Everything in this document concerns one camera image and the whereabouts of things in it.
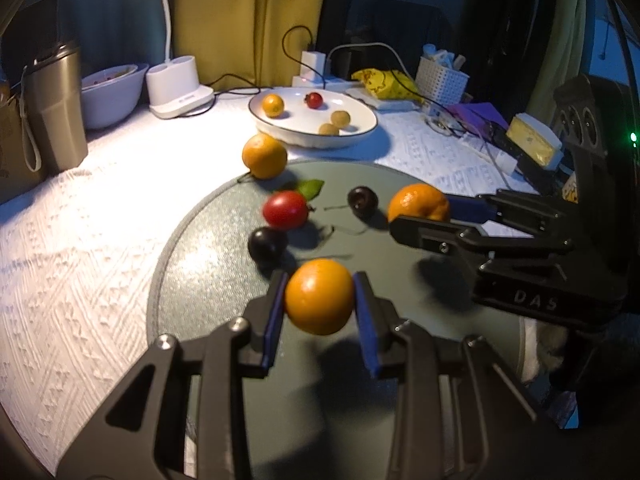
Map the round orange fruit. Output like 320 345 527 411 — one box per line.
284 259 355 336

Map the purple cloth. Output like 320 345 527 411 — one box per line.
446 102 509 130

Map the lavender bowl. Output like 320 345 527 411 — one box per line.
81 63 149 130

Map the round grey placemat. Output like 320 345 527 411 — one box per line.
146 160 526 479

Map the dark plum cherry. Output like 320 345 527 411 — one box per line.
247 226 288 268

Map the white perforated basket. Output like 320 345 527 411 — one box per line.
416 44 469 105

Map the cardboard box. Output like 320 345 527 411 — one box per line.
0 96 47 204

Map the large red cherry tomato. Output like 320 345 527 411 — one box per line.
262 191 309 231

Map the small orange kumquat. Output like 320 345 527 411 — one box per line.
262 93 284 118

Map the white charger adapter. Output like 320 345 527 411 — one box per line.
299 51 326 82

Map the metallic tumbler with strap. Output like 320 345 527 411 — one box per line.
22 42 88 174

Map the orange at mat edge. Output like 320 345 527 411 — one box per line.
242 132 288 180

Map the white shallow plate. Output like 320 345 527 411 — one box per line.
247 87 378 150

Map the black charger cable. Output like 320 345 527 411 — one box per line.
177 25 329 118

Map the yellow duck snack bag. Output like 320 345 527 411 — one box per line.
350 68 423 103

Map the brown longan fruit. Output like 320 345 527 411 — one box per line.
330 110 352 129
318 122 340 136

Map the yellow curtain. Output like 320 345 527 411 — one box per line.
172 0 322 87

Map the orange mandarin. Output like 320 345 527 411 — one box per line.
387 183 451 222

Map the white power strip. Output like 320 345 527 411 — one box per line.
291 75 363 93

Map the white power cable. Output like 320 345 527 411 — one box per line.
325 41 519 176

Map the yellow sponge block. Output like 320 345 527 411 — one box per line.
506 113 563 171

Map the dark cherry with stem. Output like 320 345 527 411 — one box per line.
326 185 378 220

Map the small red cherry tomato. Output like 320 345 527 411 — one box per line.
304 92 323 110

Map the white tissue pack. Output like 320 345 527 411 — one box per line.
345 87 420 113

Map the green leaf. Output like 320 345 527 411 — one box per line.
295 179 324 202

